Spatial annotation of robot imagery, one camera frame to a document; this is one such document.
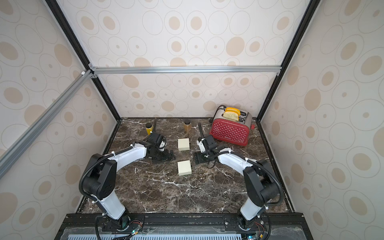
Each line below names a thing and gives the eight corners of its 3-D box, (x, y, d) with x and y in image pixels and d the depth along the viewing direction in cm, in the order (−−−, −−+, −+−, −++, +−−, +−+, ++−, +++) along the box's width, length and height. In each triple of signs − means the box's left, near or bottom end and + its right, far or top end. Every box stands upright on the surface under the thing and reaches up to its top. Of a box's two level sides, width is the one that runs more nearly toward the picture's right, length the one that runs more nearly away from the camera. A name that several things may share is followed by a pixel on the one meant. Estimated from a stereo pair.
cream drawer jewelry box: (178, 150, 103) (178, 148, 101) (178, 141, 108) (178, 138, 106) (189, 150, 104) (189, 147, 101) (189, 140, 109) (189, 138, 106)
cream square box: (178, 176, 92) (178, 173, 89) (177, 164, 97) (177, 162, 94) (192, 173, 92) (192, 171, 90) (190, 162, 98) (190, 160, 95)
